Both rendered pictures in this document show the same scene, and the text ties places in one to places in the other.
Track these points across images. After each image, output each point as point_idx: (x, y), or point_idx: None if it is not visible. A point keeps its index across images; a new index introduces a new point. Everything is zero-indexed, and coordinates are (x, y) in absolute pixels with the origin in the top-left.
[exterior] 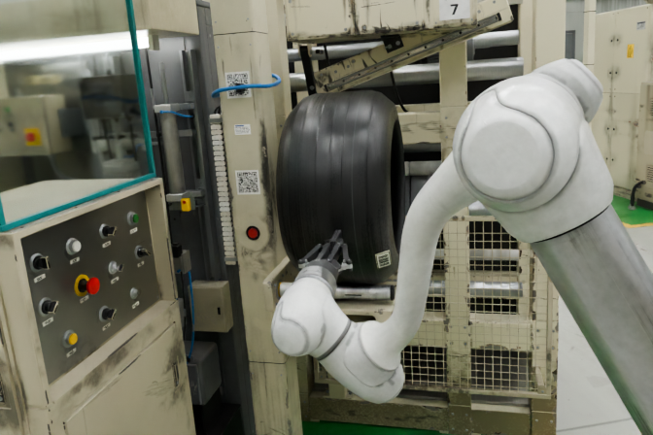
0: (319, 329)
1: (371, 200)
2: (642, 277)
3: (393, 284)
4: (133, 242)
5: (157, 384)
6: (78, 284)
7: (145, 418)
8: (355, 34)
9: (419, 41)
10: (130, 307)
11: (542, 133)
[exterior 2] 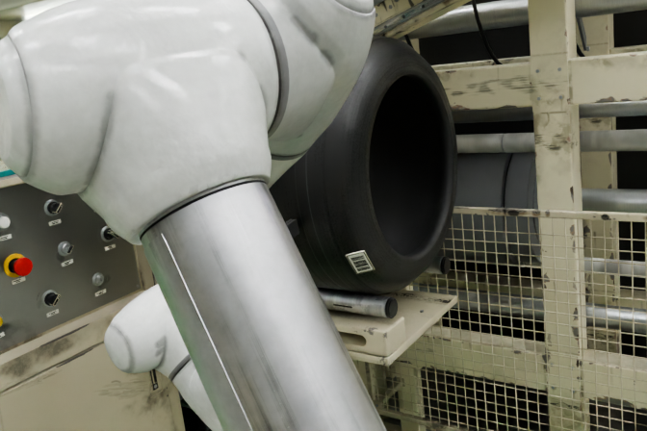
0: (152, 342)
1: (330, 182)
2: (251, 315)
3: (438, 296)
4: (98, 221)
5: (120, 385)
6: (9, 263)
7: (98, 419)
8: None
9: None
10: (92, 294)
11: (14, 71)
